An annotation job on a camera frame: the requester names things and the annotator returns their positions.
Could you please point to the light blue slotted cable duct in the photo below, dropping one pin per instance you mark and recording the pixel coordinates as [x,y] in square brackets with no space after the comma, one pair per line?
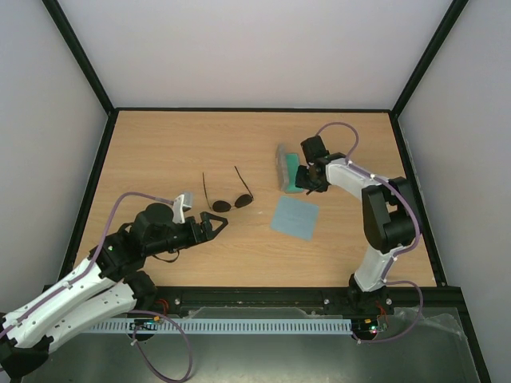
[228,326]

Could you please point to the black round sunglasses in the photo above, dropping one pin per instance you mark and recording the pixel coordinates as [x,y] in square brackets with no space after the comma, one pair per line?
[225,205]

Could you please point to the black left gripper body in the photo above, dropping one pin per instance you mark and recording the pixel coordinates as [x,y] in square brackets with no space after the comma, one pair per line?
[190,238]

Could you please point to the black aluminium frame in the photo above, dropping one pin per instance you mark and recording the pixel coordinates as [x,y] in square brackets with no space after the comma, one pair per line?
[140,146]

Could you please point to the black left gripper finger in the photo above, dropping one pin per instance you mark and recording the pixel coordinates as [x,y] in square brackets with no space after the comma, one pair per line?
[219,223]
[206,222]

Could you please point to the grey felt glasses case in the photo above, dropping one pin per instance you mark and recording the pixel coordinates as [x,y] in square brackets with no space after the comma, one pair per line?
[287,164]

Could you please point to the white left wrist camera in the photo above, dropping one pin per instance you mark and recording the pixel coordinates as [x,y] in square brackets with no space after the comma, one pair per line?
[181,204]

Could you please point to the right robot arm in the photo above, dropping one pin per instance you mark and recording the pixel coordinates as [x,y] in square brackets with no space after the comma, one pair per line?
[389,216]

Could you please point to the blue cleaning cloth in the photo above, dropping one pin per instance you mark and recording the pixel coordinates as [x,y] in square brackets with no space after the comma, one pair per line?
[295,218]

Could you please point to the green circuit board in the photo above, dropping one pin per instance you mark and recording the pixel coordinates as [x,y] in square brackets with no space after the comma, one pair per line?
[151,321]
[376,325]

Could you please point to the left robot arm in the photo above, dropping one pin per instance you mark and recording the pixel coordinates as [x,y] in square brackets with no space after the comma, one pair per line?
[110,281]

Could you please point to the left green circuit board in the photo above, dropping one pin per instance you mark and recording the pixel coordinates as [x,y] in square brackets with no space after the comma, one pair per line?
[151,321]

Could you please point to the right green circuit board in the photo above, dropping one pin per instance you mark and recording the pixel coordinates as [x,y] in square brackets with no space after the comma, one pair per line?
[376,325]

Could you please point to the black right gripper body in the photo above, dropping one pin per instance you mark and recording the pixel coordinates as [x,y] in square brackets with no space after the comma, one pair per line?
[302,177]

